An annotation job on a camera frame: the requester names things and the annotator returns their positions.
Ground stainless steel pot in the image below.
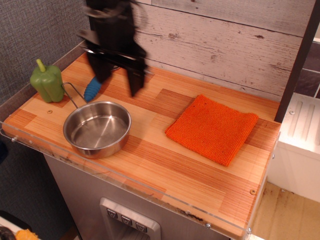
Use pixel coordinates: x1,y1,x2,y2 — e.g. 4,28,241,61
61,82,132,160

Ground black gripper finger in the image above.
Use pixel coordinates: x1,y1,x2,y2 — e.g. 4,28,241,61
86,52,115,83
126,68,146,97

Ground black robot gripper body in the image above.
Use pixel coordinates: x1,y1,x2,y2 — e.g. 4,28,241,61
78,0,147,73

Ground blue handled metal spoon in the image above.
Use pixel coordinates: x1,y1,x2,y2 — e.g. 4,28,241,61
83,76,109,103

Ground orange knitted rag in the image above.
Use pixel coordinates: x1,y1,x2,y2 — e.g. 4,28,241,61
165,95,259,167

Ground dark grey right post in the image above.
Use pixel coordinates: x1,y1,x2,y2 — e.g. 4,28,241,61
274,0,320,123

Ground yellow object at corner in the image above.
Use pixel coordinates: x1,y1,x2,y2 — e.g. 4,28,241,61
15,229,39,240

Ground clear acrylic edge guard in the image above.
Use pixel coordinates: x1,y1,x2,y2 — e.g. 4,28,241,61
2,118,281,240

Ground green toy bell pepper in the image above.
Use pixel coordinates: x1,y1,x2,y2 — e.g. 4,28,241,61
29,58,64,103

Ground grey toy cabinet front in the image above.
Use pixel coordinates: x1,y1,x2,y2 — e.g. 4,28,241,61
45,155,227,240

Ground silver button panel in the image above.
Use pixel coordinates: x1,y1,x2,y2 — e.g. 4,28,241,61
99,197,162,240

